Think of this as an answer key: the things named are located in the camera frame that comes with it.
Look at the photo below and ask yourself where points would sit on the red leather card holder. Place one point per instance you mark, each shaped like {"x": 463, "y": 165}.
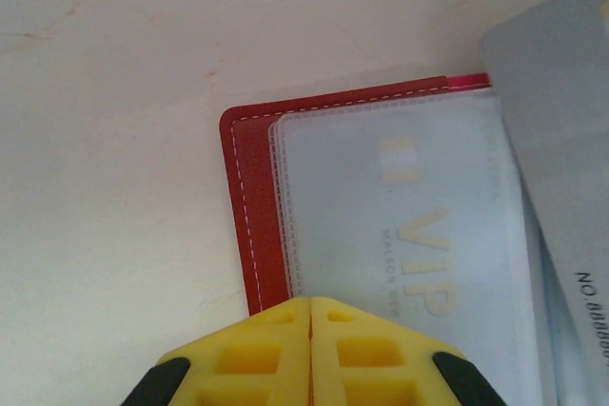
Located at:
{"x": 247, "y": 178}

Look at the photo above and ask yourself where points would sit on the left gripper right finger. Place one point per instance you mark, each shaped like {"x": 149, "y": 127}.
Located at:
{"x": 380, "y": 358}

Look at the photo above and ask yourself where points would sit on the silver numbered card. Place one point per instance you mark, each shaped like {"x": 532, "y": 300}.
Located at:
{"x": 561, "y": 92}

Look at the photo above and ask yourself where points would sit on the VIP card with gold print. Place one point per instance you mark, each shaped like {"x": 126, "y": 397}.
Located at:
{"x": 428, "y": 187}

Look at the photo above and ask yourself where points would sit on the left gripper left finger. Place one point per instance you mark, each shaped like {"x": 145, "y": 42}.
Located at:
{"x": 247, "y": 358}

